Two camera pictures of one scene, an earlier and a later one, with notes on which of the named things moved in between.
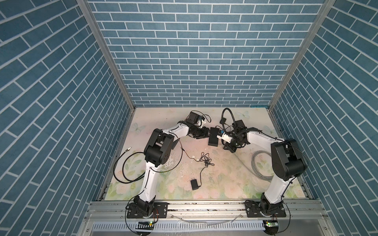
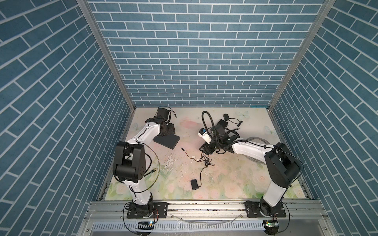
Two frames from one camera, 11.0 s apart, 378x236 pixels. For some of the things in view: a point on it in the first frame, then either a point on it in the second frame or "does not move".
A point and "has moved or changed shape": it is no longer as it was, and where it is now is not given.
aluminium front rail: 115,211 does not move
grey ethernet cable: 268,178 -> 259,138
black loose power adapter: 194,184 does not move
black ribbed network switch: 213,139 has moved or changed shape
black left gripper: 204,132 -> 171,129
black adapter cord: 205,159 does not move
